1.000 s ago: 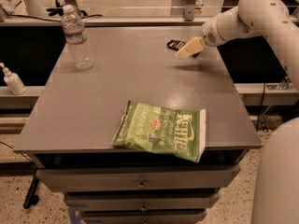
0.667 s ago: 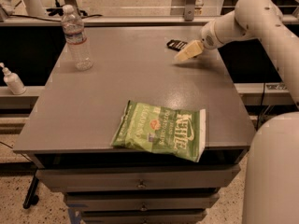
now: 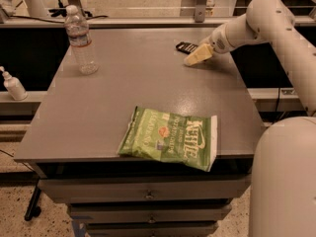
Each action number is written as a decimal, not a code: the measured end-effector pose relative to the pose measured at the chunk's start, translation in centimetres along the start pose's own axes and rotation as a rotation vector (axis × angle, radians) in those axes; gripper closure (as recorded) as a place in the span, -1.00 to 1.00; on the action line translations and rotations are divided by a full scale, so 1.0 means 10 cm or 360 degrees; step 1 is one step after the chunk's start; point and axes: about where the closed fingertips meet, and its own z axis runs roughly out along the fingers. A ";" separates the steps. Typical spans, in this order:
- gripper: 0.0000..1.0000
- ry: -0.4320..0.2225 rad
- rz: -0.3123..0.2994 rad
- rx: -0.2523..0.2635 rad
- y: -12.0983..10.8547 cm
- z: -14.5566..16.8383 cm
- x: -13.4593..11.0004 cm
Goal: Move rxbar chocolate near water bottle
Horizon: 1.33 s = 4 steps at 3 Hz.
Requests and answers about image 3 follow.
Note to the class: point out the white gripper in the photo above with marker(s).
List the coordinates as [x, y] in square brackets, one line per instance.
[218, 41]

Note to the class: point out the black rxbar chocolate bar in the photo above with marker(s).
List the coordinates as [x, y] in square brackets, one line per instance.
[186, 47]

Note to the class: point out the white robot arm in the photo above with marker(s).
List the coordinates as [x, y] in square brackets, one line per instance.
[283, 186]

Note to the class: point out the clear plastic water bottle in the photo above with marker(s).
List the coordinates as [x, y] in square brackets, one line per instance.
[80, 40]

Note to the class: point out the white pump dispenser bottle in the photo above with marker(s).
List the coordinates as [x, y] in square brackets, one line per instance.
[13, 86]

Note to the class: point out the green kettle chips bag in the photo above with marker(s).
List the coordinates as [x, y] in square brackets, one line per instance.
[171, 138]

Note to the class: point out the grey drawer cabinet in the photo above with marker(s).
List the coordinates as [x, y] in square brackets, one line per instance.
[132, 198]

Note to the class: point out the grey metal post bracket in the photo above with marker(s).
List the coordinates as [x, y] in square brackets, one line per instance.
[200, 11]

